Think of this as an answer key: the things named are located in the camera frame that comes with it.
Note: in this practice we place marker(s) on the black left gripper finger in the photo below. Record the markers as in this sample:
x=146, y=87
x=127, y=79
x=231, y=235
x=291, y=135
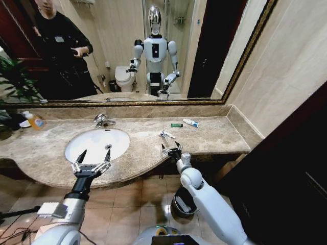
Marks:
x=107, y=157
x=81, y=158

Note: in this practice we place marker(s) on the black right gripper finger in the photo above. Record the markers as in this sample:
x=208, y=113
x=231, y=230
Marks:
x=165, y=149
x=178, y=147

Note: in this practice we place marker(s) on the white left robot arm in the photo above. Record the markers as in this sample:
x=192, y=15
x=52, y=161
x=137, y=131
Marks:
x=69, y=211

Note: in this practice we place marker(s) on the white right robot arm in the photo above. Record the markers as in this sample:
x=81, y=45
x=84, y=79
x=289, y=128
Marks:
x=212, y=204

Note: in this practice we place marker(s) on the white oval sink basin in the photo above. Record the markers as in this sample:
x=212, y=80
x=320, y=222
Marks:
x=94, y=145

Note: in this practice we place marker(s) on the white trash piece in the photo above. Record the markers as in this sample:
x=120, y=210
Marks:
x=182, y=204

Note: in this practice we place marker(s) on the dark round trash bin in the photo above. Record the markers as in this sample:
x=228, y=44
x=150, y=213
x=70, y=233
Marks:
x=176, y=208

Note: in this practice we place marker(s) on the crumpled silver wrapper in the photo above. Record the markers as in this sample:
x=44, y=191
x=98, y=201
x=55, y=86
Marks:
x=166, y=134

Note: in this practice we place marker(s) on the green lighter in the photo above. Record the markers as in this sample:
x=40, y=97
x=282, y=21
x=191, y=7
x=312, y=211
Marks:
x=176, y=125

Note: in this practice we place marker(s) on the white toothpaste tube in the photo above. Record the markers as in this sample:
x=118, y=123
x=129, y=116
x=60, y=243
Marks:
x=191, y=123

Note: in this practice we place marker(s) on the chrome faucet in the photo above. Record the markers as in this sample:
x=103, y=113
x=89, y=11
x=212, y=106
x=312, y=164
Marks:
x=101, y=120

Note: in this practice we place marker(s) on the orange soap pump bottle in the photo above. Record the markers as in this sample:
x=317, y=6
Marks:
x=35, y=122

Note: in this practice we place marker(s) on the black tripod leg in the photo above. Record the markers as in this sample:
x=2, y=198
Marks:
x=20, y=211

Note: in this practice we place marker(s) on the white robot front shell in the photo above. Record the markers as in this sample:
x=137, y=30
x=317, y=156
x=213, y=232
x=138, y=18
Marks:
x=145, y=236

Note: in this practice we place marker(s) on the dark wooden door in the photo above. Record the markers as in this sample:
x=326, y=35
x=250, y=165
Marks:
x=281, y=166

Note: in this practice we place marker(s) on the green leafy plant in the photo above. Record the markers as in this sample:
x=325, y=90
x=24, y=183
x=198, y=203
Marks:
x=12, y=76

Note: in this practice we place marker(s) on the gold framed wall mirror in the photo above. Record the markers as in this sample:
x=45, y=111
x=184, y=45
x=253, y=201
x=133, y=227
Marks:
x=115, y=38

